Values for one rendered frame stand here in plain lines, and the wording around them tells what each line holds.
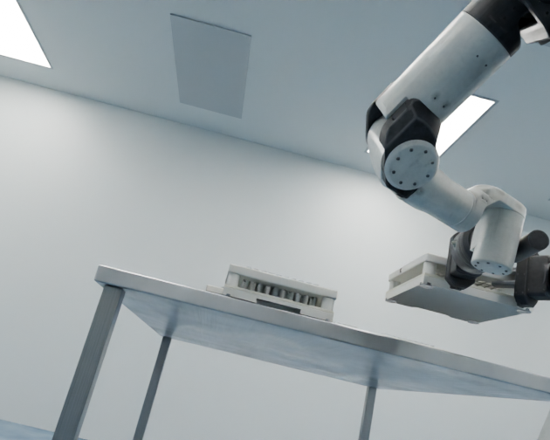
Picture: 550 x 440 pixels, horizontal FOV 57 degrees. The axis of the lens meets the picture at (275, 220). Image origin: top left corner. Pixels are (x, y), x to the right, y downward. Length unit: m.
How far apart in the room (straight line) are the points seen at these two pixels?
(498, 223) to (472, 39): 0.33
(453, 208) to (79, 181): 4.41
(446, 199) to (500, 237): 0.13
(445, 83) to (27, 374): 4.37
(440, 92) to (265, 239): 4.06
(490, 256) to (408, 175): 0.23
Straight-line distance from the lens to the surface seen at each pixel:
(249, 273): 1.10
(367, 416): 2.63
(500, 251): 0.90
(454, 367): 1.19
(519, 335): 5.36
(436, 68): 0.73
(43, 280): 4.83
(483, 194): 0.88
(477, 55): 0.73
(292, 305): 1.11
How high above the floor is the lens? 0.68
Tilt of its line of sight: 18 degrees up
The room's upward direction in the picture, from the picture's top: 14 degrees clockwise
